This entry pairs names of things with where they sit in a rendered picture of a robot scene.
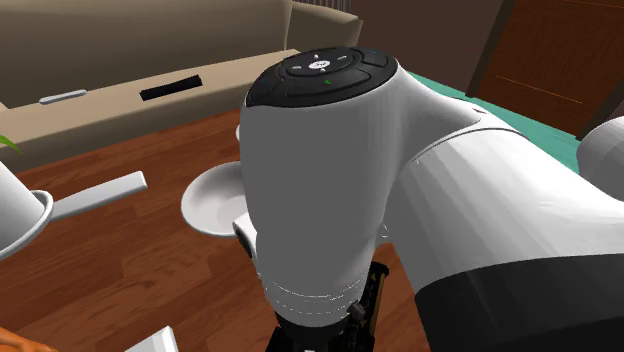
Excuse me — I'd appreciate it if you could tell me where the white flat box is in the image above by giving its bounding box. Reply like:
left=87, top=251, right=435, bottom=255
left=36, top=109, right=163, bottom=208
left=123, top=325, right=181, bottom=352

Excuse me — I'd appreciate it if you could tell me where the white plate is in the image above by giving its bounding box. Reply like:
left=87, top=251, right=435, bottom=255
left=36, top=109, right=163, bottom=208
left=180, top=160, right=251, bottom=239

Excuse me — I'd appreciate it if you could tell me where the black remote control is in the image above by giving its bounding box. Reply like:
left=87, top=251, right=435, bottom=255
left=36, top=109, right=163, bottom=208
left=139, top=74, right=204, bottom=103

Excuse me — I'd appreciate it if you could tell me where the orange object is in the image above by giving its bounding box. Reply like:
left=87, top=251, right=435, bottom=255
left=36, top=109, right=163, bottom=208
left=0, top=326, right=58, bottom=352

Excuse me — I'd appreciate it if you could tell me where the teal rug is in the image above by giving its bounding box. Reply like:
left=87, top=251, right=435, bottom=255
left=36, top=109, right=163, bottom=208
left=406, top=71, right=582, bottom=175

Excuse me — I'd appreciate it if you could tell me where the grey remote control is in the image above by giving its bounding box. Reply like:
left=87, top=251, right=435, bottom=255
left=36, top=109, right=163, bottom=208
left=38, top=89, right=89, bottom=106

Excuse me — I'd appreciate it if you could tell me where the beige sofa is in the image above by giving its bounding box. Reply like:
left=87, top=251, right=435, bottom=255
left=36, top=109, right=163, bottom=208
left=0, top=0, right=365, bottom=173

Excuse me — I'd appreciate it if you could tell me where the green plant leaf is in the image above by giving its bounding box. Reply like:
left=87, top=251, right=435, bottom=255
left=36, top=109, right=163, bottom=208
left=0, top=133, right=24, bottom=156

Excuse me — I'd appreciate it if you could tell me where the brown wooden door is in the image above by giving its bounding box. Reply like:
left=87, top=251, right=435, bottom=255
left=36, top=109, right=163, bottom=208
left=465, top=0, right=624, bottom=139

